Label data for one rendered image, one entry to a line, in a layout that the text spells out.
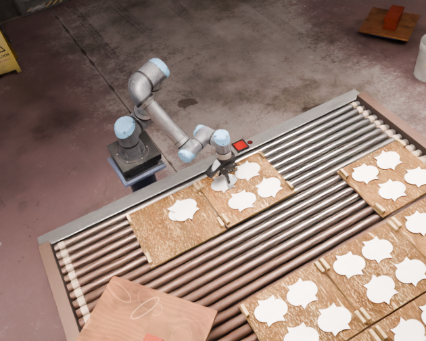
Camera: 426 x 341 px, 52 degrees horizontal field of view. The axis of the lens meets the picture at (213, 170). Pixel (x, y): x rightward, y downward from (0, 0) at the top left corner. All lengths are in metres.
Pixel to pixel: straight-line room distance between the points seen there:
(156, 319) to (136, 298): 0.13
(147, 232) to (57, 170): 1.99
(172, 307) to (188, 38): 3.82
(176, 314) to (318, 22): 4.12
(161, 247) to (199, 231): 0.20
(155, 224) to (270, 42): 3.22
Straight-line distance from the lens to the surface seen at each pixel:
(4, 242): 3.83
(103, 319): 1.98
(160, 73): 2.14
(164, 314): 1.91
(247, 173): 2.39
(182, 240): 2.19
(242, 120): 4.09
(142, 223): 2.29
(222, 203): 2.29
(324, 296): 2.03
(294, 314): 1.98
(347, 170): 2.45
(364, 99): 2.86
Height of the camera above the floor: 2.76
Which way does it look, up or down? 49 degrees down
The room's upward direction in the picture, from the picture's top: 9 degrees counter-clockwise
